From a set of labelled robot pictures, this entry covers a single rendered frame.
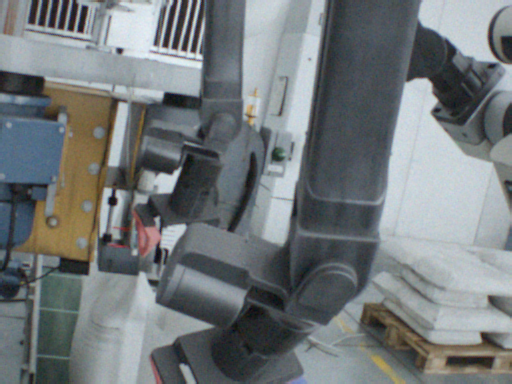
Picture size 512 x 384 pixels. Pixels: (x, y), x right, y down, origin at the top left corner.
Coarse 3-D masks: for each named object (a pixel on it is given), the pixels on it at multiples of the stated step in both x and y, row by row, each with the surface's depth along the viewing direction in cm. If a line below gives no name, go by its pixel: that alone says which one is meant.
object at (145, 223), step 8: (136, 208) 98; (144, 208) 99; (152, 208) 98; (136, 216) 98; (144, 216) 97; (152, 216) 98; (136, 224) 100; (144, 224) 96; (152, 224) 97; (144, 232) 97; (152, 232) 96; (152, 240) 96; (144, 248) 100; (144, 256) 102
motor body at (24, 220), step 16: (0, 96) 90; (16, 96) 91; (32, 96) 94; (48, 96) 99; (0, 112) 91; (16, 112) 93; (32, 112) 95; (0, 192) 94; (0, 208) 94; (32, 208) 99; (0, 224) 94; (16, 224) 96; (32, 224) 101; (0, 240) 95; (16, 240) 97
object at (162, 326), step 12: (156, 312) 108; (168, 312) 119; (144, 324) 100; (156, 324) 110; (168, 324) 119; (180, 324) 115; (192, 324) 112; (204, 324) 109; (144, 336) 97; (156, 336) 91; (168, 336) 119; (144, 348) 95; (144, 360) 95; (144, 372) 94
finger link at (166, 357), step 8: (168, 344) 57; (152, 352) 55; (160, 352) 56; (168, 352) 56; (176, 352) 56; (152, 360) 56; (160, 360) 55; (168, 360) 56; (176, 360) 56; (184, 360) 55; (152, 368) 57; (160, 368) 55; (168, 368) 55; (176, 368) 55; (160, 376) 55; (168, 376) 55; (176, 376) 55; (184, 376) 55
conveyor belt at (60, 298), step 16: (48, 288) 272; (64, 288) 276; (80, 288) 281; (48, 304) 254; (64, 304) 259; (48, 320) 239; (64, 320) 243; (48, 336) 226; (64, 336) 229; (48, 352) 214; (64, 352) 216; (48, 368) 203; (64, 368) 205
